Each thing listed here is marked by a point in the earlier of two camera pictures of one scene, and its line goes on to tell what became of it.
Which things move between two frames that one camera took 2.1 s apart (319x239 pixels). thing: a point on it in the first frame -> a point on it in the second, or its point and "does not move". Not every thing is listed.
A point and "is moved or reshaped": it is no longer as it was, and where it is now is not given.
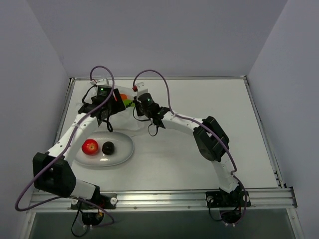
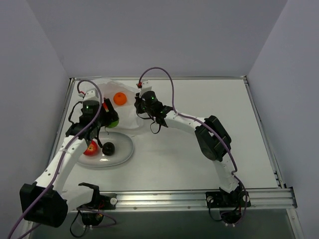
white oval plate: [123, 150] does not move
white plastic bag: [127, 118] is moved or reshaped
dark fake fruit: [108, 148] does not move
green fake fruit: [129, 102] -> [113, 124]
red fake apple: [89, 147] does not move
